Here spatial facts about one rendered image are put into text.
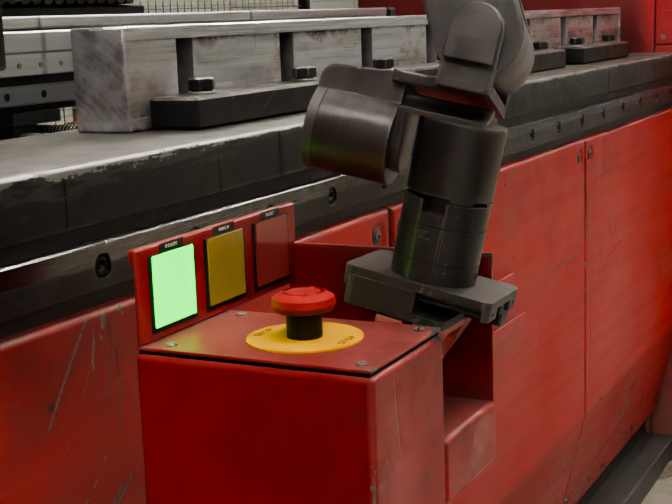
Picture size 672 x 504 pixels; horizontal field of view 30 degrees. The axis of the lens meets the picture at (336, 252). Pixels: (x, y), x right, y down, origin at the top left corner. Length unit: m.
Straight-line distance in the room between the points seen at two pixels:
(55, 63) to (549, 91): 0.74
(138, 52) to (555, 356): 0.98
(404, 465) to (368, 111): 0.23
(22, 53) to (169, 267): 0.68
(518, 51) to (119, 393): 0.40
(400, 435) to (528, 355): 1.09
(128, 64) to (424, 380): 0.51
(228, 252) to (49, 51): 0.66
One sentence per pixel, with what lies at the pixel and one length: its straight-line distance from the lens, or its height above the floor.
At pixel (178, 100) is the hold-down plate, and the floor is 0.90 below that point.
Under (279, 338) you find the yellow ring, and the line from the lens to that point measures 0.76.
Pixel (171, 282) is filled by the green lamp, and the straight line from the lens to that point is 0.79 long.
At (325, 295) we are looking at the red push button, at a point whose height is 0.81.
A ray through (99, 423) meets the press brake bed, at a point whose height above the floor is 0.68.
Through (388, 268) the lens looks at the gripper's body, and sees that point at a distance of 0.83.
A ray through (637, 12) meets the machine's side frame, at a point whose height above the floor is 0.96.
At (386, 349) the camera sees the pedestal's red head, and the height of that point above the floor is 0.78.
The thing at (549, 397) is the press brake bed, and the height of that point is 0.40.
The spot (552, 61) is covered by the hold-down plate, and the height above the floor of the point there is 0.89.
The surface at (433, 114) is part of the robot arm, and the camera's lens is 0.80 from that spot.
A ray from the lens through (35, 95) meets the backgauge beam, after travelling 1.45.
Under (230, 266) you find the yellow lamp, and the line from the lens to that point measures 0.84.
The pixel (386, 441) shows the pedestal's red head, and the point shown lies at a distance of 0.72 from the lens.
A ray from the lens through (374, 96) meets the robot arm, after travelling 0.82.
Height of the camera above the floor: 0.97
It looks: 11 degrees down
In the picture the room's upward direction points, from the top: 2 degrees counter-clockwise
